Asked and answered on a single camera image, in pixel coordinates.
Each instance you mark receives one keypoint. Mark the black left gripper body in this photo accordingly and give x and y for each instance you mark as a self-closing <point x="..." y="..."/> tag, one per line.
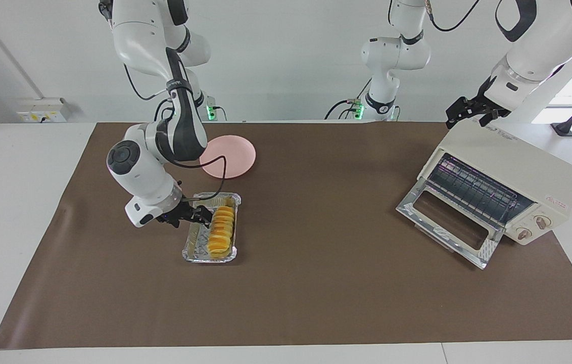
<point x="488" y="103"/>

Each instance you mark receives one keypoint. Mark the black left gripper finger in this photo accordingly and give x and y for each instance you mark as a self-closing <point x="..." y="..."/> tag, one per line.
<point x="488" y="118"/>
<point x="457" y="111"/>

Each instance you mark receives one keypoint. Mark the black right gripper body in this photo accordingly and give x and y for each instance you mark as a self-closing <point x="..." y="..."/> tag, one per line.
<point x="180" y="215"/>

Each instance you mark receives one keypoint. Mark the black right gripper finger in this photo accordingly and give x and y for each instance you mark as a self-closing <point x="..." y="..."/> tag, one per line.
<point x="205" y="210"/>
<point x="206" y="222"/>

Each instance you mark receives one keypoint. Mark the sliced yellow bread loaf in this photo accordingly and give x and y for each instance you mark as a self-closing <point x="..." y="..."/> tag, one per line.
<point x="222" y="232"/>

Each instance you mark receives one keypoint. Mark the silver foil tray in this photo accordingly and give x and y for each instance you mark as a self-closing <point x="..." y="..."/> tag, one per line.
<point x="195" y="250"/>

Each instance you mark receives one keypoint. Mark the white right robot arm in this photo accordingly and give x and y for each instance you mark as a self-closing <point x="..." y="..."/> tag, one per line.
<point x="149" y="172"/>

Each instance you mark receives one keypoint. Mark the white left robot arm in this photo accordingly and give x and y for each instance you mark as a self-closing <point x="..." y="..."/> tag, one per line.
<point x="543" y="45"/>

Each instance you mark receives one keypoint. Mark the cream toaster oven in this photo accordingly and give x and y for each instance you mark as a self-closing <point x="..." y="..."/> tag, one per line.
<point x="518" y="162"/>

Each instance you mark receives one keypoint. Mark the glass oven door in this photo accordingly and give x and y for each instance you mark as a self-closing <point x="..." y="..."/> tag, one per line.
<point x="412" y="210"/>

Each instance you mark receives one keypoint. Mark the beige oven knob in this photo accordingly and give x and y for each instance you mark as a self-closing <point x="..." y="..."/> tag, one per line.
<point x="542" y="222"/>
<point x="524" y="234"/>

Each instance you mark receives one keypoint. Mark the pink round plate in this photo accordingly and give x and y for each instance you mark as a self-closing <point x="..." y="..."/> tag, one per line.
<point x="238" y="154"/>

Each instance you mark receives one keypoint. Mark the brown table mat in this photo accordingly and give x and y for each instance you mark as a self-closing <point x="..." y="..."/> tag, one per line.
<point x="316" y="283"/>

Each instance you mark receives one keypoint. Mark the white wall power socket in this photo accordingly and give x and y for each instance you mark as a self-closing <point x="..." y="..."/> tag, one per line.
<point x="38" y="114"/>

